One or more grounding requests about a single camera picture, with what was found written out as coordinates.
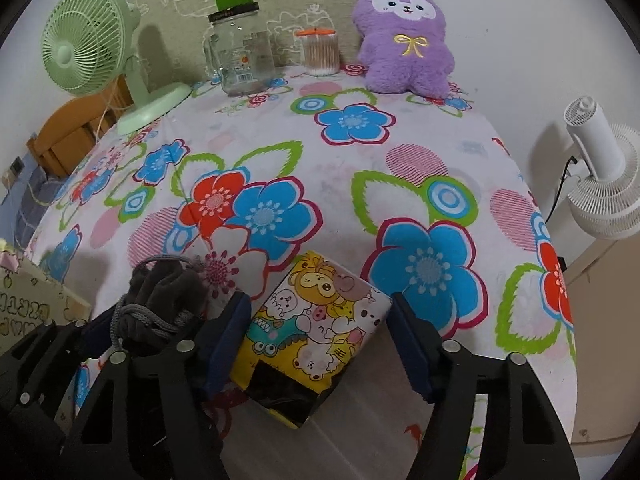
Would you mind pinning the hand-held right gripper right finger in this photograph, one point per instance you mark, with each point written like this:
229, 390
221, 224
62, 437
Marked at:
412, 350

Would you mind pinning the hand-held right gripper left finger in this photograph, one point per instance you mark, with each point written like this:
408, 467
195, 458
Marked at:
227, 345

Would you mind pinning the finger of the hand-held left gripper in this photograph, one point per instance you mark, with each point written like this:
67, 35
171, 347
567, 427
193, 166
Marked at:
102, 337
30, 400

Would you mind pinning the yellow printed fabric storage box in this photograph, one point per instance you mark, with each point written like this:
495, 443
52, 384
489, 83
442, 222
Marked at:
40, 290

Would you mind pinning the cartoon printed tissue pack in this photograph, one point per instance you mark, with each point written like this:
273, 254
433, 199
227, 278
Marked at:
320, 320

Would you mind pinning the grey plaid pillow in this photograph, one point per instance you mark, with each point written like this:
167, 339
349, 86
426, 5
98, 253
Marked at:
37, 205

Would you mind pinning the floral tablecloth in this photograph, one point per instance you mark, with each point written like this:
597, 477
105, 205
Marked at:
350, 200

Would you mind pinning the beige cabinet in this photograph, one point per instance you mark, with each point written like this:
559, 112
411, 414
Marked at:
600, 335

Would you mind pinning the wooden bed headboard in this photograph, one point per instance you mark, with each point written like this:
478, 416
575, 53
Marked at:
70, 130

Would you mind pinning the white circulator fan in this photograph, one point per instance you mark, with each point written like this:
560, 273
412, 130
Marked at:
605, 180

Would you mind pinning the glass mug jar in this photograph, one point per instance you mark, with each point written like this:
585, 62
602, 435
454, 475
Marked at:
242, 55

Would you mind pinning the green desk fan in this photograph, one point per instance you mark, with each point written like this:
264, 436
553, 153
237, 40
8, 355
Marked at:
85, 40

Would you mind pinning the purple plush toy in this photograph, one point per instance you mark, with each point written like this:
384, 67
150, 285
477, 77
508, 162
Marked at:
405, 45

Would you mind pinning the cotton swab container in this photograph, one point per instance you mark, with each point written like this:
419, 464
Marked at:
318, 52

